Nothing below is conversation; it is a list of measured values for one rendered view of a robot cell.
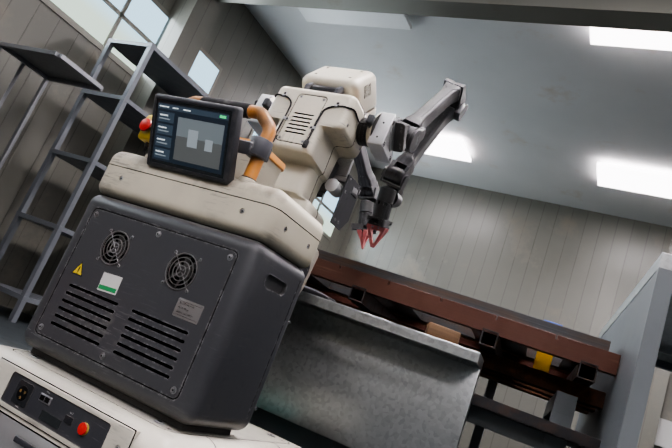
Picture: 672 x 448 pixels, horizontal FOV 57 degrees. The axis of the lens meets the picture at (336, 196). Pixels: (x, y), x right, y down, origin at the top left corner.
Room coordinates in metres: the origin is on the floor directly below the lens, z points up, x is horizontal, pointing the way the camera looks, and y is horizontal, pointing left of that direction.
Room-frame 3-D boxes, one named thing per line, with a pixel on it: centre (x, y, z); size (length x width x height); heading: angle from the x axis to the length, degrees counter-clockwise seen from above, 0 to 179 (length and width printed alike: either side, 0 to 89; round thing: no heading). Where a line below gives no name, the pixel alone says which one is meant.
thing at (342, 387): (2.12, 0.01, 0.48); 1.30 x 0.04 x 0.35; 68
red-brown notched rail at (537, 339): (2.08, -0.19, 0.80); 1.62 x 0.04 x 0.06; 68
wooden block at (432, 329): (1.90, -0.46, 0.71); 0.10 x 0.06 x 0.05; 82
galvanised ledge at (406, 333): (2.04, 0.04, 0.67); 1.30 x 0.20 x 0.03; 68
